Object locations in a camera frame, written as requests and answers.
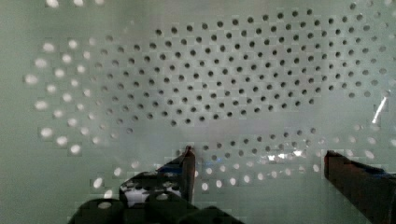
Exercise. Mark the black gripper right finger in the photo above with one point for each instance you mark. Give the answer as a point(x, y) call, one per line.
point(371, 190)

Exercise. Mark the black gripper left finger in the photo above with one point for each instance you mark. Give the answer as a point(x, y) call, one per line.
point(162, 196)

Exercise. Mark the green plastic strainer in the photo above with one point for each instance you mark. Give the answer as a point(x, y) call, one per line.
point(94, 92)

